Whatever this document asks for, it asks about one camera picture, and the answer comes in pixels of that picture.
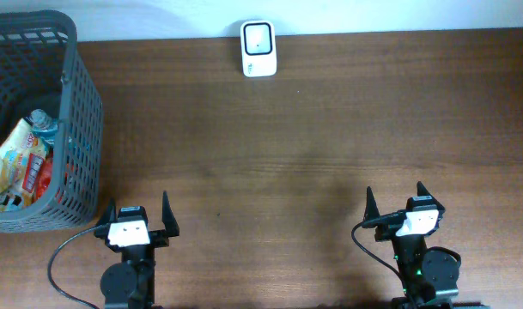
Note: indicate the blue Listerine mouthwash bottle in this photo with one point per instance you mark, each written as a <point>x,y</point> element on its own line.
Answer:
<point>44,126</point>

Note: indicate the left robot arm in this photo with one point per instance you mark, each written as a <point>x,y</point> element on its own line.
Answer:
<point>130,283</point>

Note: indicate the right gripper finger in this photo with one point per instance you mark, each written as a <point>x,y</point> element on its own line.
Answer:
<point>423,193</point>
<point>371,210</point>

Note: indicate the white barcode scanner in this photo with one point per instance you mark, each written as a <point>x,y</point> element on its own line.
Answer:
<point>258,49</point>

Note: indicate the grey plastic mesh basket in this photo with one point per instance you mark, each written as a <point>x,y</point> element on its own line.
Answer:
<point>40,68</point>

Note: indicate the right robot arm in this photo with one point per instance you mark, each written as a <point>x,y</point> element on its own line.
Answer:
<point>428,275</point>

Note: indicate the yellow wet wipes pack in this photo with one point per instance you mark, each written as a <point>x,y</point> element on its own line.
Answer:
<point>21,156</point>

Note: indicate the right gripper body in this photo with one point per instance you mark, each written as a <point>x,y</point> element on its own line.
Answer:
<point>384,233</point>

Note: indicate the red Hacks candy bag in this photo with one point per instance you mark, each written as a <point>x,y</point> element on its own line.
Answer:
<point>43,179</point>

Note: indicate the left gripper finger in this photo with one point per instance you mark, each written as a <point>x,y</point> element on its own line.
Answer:
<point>109,216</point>
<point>168,218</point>

